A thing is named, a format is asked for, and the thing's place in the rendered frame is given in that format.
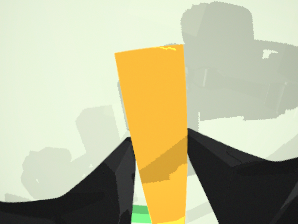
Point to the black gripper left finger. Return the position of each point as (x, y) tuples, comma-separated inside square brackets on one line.
[(105, 196)]

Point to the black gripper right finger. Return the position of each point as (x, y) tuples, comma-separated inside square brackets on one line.
[(242, 189)]

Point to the green rectangular bar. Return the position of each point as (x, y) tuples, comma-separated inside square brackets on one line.
[(140, 214)]

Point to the orange bar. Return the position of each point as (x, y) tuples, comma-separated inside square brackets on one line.
[(153, 87)]

